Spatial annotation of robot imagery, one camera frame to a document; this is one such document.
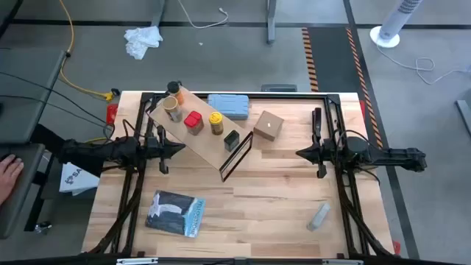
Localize silver metal bracket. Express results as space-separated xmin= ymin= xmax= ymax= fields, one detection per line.
xmin=322 ymin=259 xmax=364 ymax=265
xmin=116 ymin=257 xmax=159 ymax=265

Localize person's hand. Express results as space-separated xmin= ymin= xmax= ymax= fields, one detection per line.
xmin=0 ymin=153 xmax=25 ymax=205

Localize grey desk top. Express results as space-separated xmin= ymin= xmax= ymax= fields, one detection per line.
xmin=0 ymin=143 xmax=46 ymax=240
xmin=0 ymin=49 xmax=67 ymax=144

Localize yellow cable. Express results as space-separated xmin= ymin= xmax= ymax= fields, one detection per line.
xmin=58 ymin=0 xmax=116 ymax=103

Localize small cardboard box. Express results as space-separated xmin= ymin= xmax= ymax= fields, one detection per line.
xmin=253 ymin=110 xmax=285 ymax=142

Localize grey metal bracket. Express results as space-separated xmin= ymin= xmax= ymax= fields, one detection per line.
xmin=261 ymin=84 xmax=298 ymax=93

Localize green pepper tin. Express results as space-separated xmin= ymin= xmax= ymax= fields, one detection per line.
xmin=223 ymin=130 xmax=241 ymax=153

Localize grey table leg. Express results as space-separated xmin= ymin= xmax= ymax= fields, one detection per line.
xmin=266 ymin=0 xmax=277 ymax=45
xmin=150 ymin=0 xmax=166 ymax=27

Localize glass spice jar tan lid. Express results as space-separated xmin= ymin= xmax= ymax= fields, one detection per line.
xmin=162 ymin=95 xmax=184 ymax=124

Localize white fan cable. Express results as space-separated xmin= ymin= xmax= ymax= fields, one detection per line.
xmin=375 ymin=46 xmax=471 ymax=85

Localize caster wheel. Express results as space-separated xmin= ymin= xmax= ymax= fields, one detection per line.
xmin=35 ymin=220 xmax=52 ymax=236

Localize white printed bag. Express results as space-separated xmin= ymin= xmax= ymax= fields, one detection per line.
xmin=58 ymin=161 xmax=101 ymax=197

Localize white cable with plug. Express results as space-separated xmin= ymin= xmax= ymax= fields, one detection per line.
xmin=177 ymin=0 xmax=230 ymax=29

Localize red patterned spice tin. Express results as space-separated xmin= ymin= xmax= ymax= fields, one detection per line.
xmin=183 ymin=110 xmax=205 ymax=136

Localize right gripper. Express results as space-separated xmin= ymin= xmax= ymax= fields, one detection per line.
xmin=296 ymin=109 xmax=334 ymax=180

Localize white crumpled cloth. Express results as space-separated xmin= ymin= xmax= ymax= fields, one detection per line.
xmin=124 ymin=25 xmax=164 ymax=61

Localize chili onion jar yellow lid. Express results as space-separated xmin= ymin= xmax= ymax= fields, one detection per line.
xmin=208 ymin=111 xmax=224 ymax=136

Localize white tower fan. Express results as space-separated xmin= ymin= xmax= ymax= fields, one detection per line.
xmin=369 ymin=0 xmax=424 ymax=49

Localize wooden shelf black metal frame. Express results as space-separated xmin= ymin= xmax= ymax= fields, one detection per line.
xmin=145 ymin=86 xmax=255 ymax=183

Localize grey stapler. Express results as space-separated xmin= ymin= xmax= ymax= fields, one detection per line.
xmin=306 ymin=202 xmax=331 ymax=233

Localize orange turmeric jar black lid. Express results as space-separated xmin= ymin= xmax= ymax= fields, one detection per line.
xmin=166 ymin=80 xmax=185 ymax=106

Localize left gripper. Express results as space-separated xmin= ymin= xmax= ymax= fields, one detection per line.
xmin=145 ymin=125 xmax=186 ymax=174

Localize blue-grey plastic case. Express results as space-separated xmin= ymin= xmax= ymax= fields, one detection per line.
xmin=207 ymin=93 xmax=250 ymax=121

